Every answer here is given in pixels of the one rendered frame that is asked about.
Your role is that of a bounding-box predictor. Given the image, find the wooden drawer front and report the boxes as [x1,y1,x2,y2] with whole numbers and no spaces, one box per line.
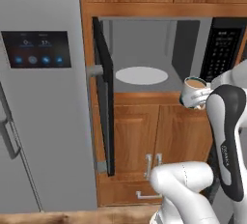
[97,178,166,207]

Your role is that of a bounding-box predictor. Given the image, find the silver cupboard handle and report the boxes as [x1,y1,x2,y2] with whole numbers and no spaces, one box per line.
[144,153,154,181]
[155,153,164,168]

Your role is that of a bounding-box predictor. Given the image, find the grey fridge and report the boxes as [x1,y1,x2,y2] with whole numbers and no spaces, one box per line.
[0,0,98,215]

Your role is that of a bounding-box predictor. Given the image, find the silver drawer handle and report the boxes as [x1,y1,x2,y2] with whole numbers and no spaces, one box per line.
[135,190,163,201]

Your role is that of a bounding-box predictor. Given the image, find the grey microwave oven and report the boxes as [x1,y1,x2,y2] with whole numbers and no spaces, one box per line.
[92,16,247,94]

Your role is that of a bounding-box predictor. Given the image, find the black microwave door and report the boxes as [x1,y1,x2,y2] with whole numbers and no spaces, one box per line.
[92,16,116,178]

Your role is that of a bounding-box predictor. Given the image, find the grey microwave door handle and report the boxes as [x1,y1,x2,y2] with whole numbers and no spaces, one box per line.
[85,65,108,175]

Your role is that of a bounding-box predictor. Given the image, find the grey fridge handle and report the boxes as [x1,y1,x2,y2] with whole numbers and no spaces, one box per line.
[0,82,22,160]

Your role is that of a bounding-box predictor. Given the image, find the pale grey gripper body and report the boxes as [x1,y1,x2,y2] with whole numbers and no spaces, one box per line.
[190,87,214,102]

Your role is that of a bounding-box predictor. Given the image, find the white cup of tea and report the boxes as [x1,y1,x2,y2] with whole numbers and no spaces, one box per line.
[178,75,210,110]

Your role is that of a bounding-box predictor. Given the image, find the white microwave turntable plate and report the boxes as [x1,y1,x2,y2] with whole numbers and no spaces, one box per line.
[115,66,170,86]

